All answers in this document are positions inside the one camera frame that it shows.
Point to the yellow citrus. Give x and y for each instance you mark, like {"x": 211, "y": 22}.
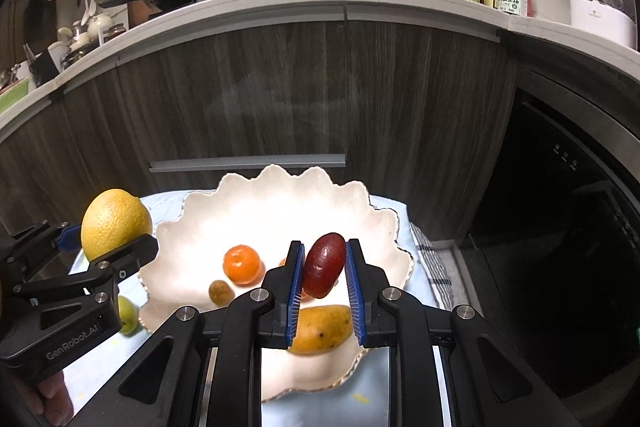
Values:
{"x": 115, "y": 224}

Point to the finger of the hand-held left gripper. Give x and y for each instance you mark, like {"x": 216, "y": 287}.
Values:
{"x": 130, "y": 254}
{"x": 70, "y": 237}

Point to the green plum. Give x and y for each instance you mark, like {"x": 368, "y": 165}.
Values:
{"x": 129, "y": 317}

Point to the dark red jujube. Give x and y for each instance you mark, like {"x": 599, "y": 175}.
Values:
{"x": 325, "y": 264}

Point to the white teapot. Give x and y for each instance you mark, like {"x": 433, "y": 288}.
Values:
{"x": 100, "y": 24}

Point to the light blue tablecloth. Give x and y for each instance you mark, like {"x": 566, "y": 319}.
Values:
{"x": 320, "y": 412}

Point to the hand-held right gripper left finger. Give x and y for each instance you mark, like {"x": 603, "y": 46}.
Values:
{"x": 296, "y": 292}

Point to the small olive-brown fruit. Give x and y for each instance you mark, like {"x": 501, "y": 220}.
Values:
{"x": 220, "y": 293}

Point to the orange mandarin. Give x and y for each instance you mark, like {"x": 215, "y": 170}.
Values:
{"x": 283, "y": 263}
{"x": 242, "y": 264}

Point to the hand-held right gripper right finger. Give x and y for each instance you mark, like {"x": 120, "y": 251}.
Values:
{"x": 354, "y": 292}

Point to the black knife block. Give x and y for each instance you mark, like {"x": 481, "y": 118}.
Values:
{"x": 50, "y": 64}

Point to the dark wood kitchen cabinet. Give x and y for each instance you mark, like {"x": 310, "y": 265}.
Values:
{"x": 250, "y": 97}

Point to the yellow mango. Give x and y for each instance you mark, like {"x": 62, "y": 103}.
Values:
{"x": 320, "y": 329}

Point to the black white checked cloth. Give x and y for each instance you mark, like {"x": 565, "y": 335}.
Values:
{"x": 432, "y": 267}

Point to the green tub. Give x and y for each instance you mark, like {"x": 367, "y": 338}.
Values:
{"x": 12, "y": 97}

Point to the black built-in appliance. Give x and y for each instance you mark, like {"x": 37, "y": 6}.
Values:
{"x": 550, "y": 232}

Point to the white scalloped bowl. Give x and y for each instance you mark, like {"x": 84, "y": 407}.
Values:
{"x": 280, "y": 217}

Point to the person's left hand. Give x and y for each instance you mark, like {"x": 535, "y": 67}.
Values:
{"x": 55, "y": 399}

